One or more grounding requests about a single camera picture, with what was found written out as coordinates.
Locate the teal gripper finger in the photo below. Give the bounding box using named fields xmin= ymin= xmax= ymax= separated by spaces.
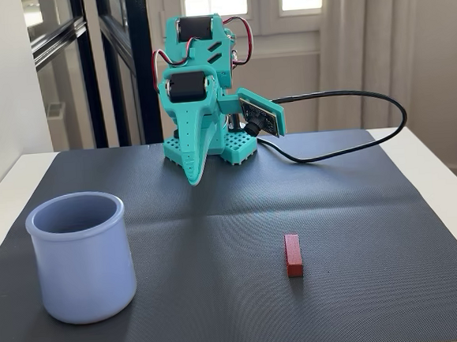
xmin=189 ymin=114 xmax=230 ymax=187
xmin=158 ymin=75 xmax=227 ymax=190

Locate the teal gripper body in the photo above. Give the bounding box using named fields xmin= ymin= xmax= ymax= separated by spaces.
xmin=159 ymin=61 xmax=245 ymax=122

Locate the red wooden block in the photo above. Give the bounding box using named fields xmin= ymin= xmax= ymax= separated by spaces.
xmin=283 ymin=233 xmax=304 ymax=279

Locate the dark grey textured mat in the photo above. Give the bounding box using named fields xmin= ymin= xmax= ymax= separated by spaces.
xmin=0 ymin=120 xmax=457 ymax=342

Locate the light blue ceramic cup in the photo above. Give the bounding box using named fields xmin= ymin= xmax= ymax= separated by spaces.
xmin=22 ymin=188 xmax=140 ymax=329

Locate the beige curtain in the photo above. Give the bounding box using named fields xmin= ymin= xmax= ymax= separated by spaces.
xmin=309 ymin=0 xmax=422 ymax=133

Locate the red white servo wire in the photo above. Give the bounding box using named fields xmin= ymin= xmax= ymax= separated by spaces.
xmin=149 ymin=46 xmax=191 ymax=95
xmin=219 ymin=14 xmax=256 ymax=69

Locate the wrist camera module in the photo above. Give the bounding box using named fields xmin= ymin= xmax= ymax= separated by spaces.
xmin=237 ymin=83 xmax=288 ymax=141

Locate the white window frame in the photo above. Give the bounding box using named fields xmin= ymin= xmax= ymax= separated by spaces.
xmin=157 ymin=0 xmax=329 ymax=69

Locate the white wall vent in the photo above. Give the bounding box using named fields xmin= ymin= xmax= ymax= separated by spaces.
xmin=46 ymin=100 xmax=68 ymax=119

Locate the black camera cable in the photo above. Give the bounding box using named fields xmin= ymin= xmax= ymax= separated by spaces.
xmin=252 ymin=85 xmax=411 ymax=168

